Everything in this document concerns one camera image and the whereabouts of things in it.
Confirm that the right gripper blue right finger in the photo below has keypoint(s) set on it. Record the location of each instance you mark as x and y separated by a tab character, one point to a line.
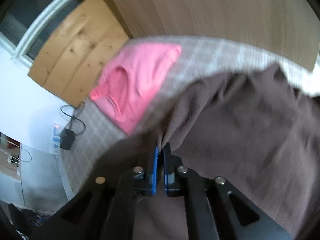
215	208

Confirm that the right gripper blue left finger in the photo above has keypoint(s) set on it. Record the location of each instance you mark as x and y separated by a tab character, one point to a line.
103	210

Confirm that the brown fleece garment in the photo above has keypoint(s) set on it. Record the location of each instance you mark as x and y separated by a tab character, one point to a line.
255	130

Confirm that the black power adapter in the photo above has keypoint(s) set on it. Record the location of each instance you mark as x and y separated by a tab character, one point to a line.
67	137

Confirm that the folded pink shirt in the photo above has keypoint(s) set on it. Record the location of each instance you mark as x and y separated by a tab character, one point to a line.
130	81

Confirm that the knotty pine wood panel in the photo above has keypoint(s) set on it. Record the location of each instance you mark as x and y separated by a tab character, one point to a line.
71	60

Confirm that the light wood board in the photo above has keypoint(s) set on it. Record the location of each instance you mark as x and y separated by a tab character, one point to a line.
287	27

